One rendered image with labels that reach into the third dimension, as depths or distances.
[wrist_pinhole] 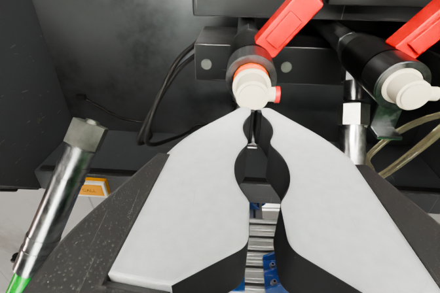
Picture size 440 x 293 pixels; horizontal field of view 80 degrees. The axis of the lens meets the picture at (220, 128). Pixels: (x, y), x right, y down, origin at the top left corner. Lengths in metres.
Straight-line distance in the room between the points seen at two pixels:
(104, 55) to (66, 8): 0.08
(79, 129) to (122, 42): 0.29
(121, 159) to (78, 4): 0.24
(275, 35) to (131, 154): 0.35
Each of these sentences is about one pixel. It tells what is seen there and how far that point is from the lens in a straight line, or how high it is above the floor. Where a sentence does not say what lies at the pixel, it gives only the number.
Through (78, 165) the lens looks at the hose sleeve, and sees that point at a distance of 0.18.
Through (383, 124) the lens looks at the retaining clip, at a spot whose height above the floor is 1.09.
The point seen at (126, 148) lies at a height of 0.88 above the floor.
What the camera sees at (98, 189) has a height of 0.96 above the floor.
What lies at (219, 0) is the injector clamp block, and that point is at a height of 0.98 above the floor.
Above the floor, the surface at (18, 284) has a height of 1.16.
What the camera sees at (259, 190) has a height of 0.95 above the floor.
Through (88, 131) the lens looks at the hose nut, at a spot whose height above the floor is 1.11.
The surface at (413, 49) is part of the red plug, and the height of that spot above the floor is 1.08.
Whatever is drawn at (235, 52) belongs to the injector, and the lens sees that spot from 0.16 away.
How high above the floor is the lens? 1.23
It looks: 57 degrees down
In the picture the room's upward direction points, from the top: 173 degrees counter-clockwise
